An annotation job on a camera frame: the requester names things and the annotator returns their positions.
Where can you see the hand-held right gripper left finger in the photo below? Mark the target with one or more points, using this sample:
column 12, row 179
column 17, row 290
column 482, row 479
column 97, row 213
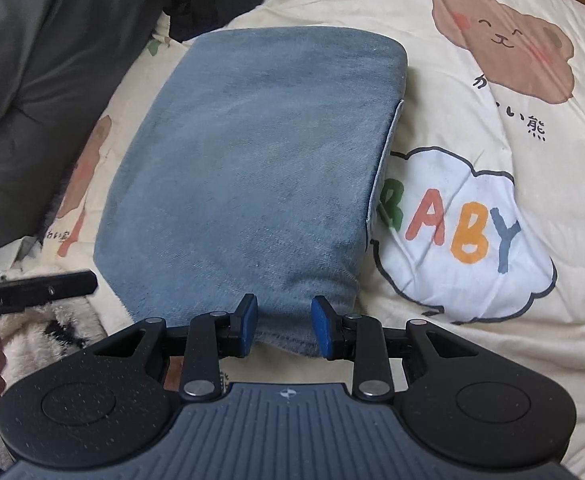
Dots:
column 249, row 326

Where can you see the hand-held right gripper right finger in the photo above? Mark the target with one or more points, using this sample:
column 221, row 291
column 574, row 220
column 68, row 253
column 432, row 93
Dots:
column 322, row 331

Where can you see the light blue denim jeans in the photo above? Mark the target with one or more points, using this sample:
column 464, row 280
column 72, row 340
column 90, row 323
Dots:
column 252, row 160

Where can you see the white and black plush blanket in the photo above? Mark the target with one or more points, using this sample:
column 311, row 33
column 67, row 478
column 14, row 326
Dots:
column 32, row 340

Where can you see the dark grey padded cloth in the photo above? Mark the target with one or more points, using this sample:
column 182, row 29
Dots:
column 47, row 70

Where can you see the cream printed blanket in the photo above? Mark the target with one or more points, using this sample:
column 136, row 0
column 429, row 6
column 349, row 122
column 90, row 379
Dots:
column 472, row 110

